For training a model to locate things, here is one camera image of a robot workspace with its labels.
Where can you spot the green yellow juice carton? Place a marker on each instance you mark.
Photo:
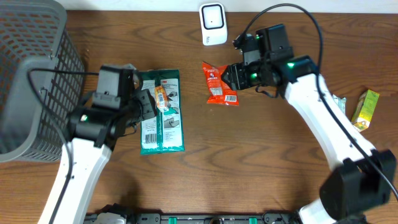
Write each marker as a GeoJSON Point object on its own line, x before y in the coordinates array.
{"type": "Point", "coordinates": [365, 109]}

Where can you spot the red chips bag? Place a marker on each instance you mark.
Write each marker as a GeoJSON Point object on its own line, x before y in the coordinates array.
{"type": "Point", "coordinates": [220, 92]}

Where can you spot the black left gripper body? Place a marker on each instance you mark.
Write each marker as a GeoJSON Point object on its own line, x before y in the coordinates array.
{"type": "Point", "coordinates": [142, 107]}

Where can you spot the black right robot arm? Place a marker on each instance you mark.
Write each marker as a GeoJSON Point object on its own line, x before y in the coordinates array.
{"type": "Point", "coordinates": [361, 176]}

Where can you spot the white barcode scanner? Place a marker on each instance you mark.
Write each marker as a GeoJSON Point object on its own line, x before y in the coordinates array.
{"type": "Point", "coordinates": [213, 24]}

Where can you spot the green snack bag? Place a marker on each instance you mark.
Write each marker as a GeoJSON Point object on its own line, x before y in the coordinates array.
{"type": "Point", "coordinates": [164, 133]}

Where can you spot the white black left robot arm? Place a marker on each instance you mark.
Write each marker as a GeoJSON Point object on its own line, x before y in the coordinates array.
{"type": "Point", "coordinates": [92, 129]}

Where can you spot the grey plastic mesh basket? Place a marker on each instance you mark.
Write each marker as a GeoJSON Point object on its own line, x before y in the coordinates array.
{"type": "Point", "coordinates": [37, 55]}

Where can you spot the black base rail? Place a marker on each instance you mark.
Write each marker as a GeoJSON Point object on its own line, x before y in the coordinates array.
{"type": "Point", "coordinates": [156, 218]}

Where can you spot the light blue snack packet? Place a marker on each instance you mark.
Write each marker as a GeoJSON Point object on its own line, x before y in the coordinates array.
{"type": "Point", "coordinates": [341, 102]}

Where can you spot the orange snack box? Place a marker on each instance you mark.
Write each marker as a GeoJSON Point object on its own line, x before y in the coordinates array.
{"type": "Point", "coordinates": [161, 99]}

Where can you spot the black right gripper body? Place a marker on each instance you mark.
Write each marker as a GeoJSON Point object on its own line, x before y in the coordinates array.
{"type": "Point", "coordinates": [254, 74]}

